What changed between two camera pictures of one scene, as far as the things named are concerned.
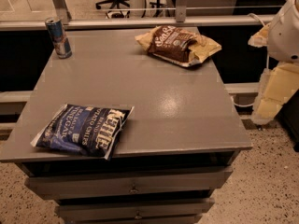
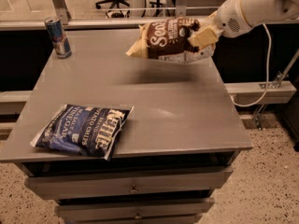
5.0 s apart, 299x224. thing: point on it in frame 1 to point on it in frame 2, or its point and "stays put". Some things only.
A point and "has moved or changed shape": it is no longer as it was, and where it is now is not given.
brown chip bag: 175,46 has moved or changed shape
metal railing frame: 181,18 stays put
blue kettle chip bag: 89,130 stays put
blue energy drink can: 59,36 stays put
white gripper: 285,36 to 228,20
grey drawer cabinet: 178,147 stays put
